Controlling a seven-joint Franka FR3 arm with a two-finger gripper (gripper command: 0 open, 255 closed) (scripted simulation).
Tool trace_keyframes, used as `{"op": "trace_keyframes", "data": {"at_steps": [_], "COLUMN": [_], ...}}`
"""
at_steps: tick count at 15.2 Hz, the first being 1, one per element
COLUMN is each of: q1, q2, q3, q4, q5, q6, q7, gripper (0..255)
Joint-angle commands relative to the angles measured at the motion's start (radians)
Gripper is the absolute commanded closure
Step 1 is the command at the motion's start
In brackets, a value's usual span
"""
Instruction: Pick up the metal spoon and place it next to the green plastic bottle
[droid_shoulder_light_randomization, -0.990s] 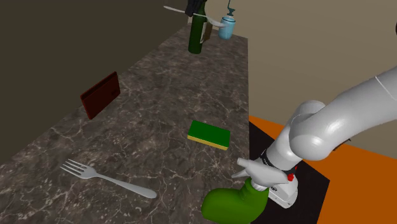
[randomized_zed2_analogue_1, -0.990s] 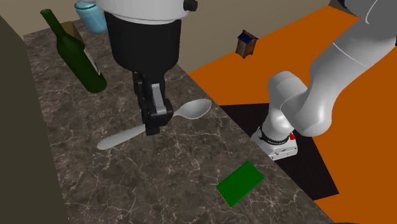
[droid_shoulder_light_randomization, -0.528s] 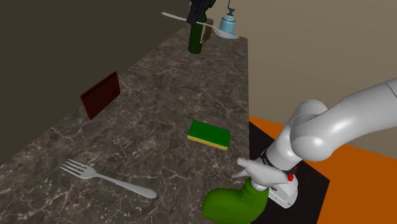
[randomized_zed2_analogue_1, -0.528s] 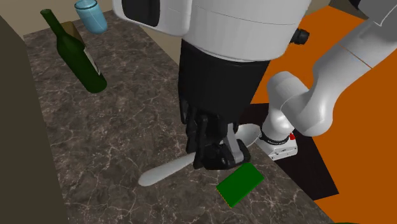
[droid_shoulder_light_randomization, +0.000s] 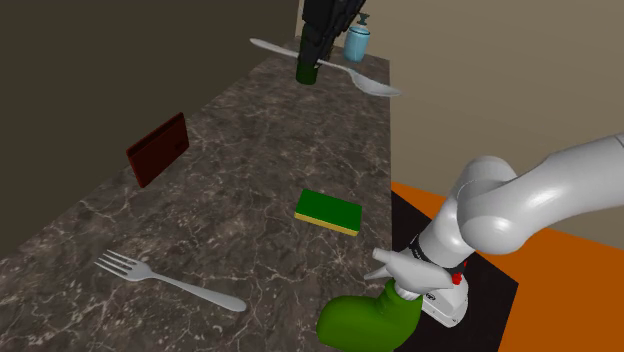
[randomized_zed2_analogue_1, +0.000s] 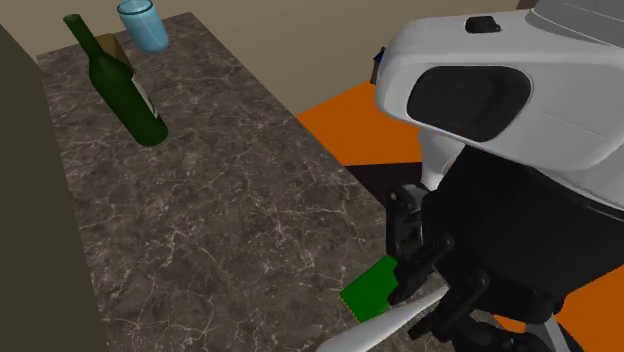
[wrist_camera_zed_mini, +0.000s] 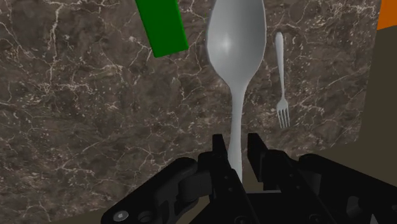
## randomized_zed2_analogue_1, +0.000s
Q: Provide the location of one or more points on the light blue drinking glass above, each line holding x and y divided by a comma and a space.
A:
145, 29

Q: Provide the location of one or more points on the tan cardboard box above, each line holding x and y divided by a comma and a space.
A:
117, 48

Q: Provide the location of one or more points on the dark green glass bottle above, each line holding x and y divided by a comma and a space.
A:
124, 97

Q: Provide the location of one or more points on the green flat block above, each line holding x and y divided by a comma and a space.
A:
368, 292

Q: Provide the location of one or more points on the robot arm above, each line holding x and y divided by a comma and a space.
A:
560, 63

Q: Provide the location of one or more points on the white tapered utensil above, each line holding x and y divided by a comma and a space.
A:
370, 331

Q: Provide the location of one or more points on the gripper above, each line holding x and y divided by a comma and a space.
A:
512, 234

